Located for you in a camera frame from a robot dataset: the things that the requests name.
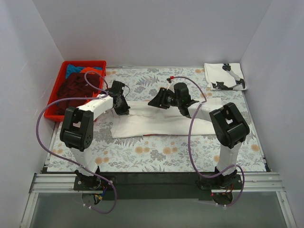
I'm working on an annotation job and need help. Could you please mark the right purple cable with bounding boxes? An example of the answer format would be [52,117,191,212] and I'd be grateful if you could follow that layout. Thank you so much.
[166,76,245,208]

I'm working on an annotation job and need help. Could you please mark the aluminium frame rail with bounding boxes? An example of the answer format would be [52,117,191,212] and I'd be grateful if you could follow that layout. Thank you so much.
[29,172,285,193]

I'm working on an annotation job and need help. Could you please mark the folded white printed t-shirt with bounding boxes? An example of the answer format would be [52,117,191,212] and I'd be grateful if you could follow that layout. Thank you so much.
[204,63,247,91]

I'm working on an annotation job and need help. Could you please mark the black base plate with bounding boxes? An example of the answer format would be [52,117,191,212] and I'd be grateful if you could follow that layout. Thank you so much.
[74,172,243,205]

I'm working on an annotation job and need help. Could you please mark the purple cable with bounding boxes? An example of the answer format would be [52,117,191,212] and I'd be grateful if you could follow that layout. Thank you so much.
[166,76,245,208]
[36,71,118,214]

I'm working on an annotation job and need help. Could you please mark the orange t-shirt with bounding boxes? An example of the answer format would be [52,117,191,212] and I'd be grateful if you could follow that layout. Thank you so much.
[80,67,103,76]

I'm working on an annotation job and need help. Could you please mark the maroon t-shirt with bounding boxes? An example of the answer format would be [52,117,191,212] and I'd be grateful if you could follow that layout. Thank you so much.
[55,73,99,115]

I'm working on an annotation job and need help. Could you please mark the blue t-shirt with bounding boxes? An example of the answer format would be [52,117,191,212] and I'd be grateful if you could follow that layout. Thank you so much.
[66,64,84,78]

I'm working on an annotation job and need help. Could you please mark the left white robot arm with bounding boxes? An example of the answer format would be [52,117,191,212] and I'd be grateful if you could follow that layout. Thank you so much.
[60,81,130,189]

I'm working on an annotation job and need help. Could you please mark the floral patterned table mat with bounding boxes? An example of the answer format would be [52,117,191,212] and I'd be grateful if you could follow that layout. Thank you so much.
[47,66,267,173]

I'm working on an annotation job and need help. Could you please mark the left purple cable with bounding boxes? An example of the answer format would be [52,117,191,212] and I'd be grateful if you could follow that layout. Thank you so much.
[36,71,118,214]

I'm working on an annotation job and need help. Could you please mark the red plastic bin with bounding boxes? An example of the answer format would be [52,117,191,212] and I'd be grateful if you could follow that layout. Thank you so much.
[44,60,106,122]

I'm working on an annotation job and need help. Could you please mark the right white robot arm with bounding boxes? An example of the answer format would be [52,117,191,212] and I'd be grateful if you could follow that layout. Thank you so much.
[148,83,250,189]

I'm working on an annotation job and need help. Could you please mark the white Coca-Cola t-shirt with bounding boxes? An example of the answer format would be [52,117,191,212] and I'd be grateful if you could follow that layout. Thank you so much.
[111,98,222,139]

